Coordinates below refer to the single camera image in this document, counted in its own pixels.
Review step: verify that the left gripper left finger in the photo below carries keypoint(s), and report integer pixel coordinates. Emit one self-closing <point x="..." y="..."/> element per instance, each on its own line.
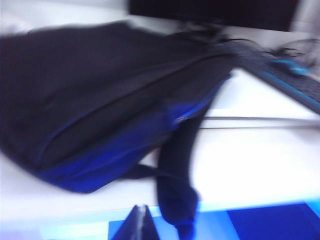
<point x="132" y="225"/>

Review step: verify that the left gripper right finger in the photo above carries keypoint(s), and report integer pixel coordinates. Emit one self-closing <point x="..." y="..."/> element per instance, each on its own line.
<point x="151" y="225"/>

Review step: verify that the dark blue backpack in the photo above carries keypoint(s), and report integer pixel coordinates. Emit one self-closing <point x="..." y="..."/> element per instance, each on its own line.
<point x="87" y="95"/>

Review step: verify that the white desk riser board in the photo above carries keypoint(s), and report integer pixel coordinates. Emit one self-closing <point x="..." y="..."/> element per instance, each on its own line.
<point x="250" y="97"/>

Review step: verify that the black and blue keyboard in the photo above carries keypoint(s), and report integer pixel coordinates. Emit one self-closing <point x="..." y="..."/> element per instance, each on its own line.
<point x="295" y="82"/>

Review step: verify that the black computer monitor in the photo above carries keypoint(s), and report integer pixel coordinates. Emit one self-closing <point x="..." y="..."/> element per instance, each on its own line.
<point x="212" y="12"/>

